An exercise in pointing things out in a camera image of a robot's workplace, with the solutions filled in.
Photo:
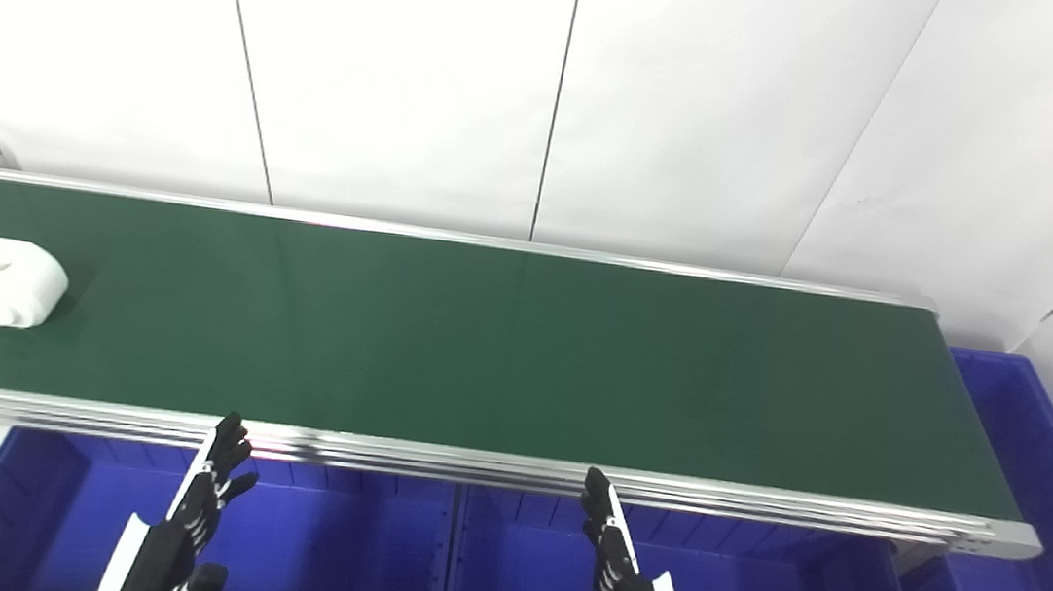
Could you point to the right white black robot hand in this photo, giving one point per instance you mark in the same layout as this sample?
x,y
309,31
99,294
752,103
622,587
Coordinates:
x,y
623,590

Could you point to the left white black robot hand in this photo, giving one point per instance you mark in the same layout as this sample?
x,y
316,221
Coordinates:
x,y
182,519

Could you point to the white round plastic part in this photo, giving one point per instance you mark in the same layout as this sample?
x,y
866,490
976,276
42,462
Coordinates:
x,y
7,282

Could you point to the green conveyor belt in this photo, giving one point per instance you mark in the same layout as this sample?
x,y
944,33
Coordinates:
x,y
759,504
501,352

